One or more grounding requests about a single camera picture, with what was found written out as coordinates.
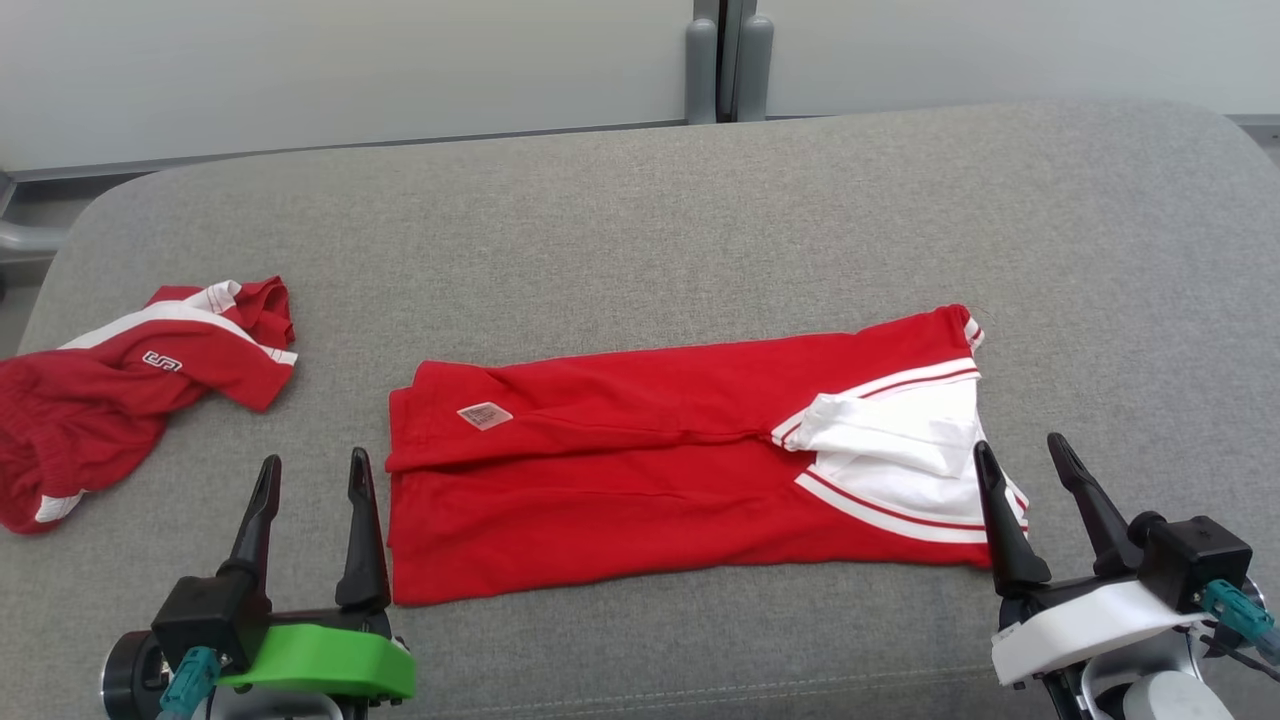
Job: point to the grey wall partition post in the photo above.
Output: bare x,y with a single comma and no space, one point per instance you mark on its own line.
728,60

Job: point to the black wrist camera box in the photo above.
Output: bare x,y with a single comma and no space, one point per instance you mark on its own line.
1190,560
195,615

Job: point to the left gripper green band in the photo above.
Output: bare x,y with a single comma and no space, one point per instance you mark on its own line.
330,665

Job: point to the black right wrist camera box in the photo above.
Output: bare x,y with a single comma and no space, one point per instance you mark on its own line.
1190,560

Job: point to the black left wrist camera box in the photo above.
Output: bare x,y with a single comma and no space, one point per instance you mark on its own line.
195,615

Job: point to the grey metal tube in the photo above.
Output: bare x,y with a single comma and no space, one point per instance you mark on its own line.
25,237

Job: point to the red Bulls basketball jersey shirt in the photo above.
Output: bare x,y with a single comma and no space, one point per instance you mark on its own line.
600,520

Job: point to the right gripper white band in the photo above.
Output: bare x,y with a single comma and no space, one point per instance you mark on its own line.
1080,625

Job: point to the grey fabric sofa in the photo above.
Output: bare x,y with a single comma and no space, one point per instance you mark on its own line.
600,250

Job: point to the red shorts with white stripe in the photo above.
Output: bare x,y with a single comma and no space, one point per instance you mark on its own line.
90,410

